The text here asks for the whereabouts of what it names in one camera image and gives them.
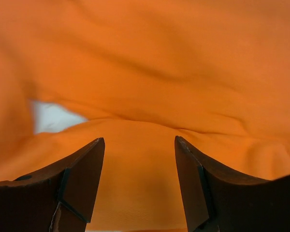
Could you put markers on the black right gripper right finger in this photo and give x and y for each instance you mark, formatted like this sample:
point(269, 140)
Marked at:
point(217, 198)

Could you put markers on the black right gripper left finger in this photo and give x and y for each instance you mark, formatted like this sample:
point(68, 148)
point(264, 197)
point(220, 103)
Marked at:
point(57, 198)

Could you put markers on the orange trousers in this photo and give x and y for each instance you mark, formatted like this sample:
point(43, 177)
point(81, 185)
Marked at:
point(138, 73)

